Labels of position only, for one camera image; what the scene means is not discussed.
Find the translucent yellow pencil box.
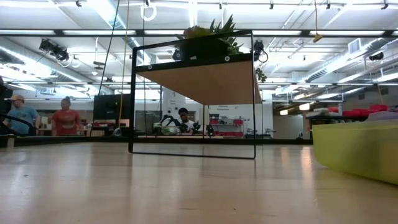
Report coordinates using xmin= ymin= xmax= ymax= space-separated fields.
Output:
xmin=312 ymin=119 xmax=398 ymax=187

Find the person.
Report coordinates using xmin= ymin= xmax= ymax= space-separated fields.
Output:
xmin=177 ymin=107 xmax=196 ymax=135
xmin=51 ymin=96 xmax=82 ymax=137
xmin=2 ymin=95 xmax=42 ymax=137

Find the white rack with red bins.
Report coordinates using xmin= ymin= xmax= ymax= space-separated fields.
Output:
xmin=209 ymin=113 xmax=246 ymax=138

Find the succulent plant in black pot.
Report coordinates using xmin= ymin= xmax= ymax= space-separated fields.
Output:
xmin=177 ymin=14 xmax=265 ymax=82

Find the black monitor screen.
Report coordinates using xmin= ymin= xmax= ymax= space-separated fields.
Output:
xmin=93 ymin=93 xmax=131 ymax=121

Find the red plastic bin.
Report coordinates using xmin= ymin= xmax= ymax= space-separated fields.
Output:
xmin=369 ymin=104 xmax=389 ymax=113

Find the wooden shelf riser black frame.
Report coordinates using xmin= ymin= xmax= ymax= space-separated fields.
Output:
xmin=128 ymin=29 xmax=262 ymax=161

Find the black metal table frame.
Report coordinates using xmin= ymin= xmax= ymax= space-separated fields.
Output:
xmin=0 ymin=135 xmax=313 ymax=147

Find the black hanging camera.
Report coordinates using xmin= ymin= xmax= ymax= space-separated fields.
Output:
xmin=252 ymin=39 xmax=269 ymax=63

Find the white hanging cable ring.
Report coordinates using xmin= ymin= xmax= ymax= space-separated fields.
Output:
xmin=139 ymin=1 xmax=159 ymax=22

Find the yellow cord with hook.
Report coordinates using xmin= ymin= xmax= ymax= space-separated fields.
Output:
xmin=312 ymin=0 xmax=325 ymax=44

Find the black ceiling camera cluster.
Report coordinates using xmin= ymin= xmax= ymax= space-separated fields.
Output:
xmin=39 ymin=39 xmax=70 ymax=62

